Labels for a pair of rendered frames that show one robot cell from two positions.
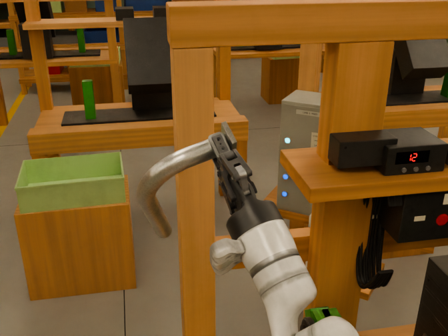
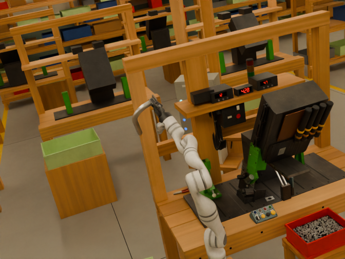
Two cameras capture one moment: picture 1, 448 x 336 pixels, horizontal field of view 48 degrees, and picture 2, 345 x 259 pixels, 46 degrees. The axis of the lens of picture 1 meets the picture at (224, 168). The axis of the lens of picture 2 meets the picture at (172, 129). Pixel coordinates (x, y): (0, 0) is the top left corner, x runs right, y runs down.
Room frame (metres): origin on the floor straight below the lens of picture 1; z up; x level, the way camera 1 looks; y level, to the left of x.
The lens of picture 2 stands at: (-1.36, 0.06, 2.50)
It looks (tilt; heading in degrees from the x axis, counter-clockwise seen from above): 23 degrees down; 356
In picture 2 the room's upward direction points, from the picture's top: 10 degrees counter-clockwise
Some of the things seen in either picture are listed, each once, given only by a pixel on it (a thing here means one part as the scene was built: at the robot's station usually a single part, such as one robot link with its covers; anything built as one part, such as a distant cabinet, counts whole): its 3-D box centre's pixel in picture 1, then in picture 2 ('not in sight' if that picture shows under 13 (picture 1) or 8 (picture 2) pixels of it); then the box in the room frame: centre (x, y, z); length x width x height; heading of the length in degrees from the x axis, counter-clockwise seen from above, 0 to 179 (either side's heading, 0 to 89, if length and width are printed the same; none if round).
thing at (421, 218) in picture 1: (420, 205); (230, 112); (1.19, -0.52, 1.42); 0.17 x 0.12 x 0.15; 101
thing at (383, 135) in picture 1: (361, 149); (202, 95); (1.17, -0.34, 1.59); 0.15 x 0.07 x 0.07; 101
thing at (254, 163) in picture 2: not in sight; (257, 159); (0.93, -0.61, 1.17); 0.13 x 0.12 x 0.20; 101
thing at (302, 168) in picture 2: not in sight; (281, 161); (0.92, -0.76, 1.11); 0.39 x 0.16 x 0.03; 11
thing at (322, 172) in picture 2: not in sight; (265, 186); (1.00, -0.67, 0.89); 1.10 x 0.42 x 0.02; 101
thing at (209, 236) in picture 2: not in sight; (214, 244); (0.26, -0.15, 1.13); 0.09 x 0.09 x 0.17; 58
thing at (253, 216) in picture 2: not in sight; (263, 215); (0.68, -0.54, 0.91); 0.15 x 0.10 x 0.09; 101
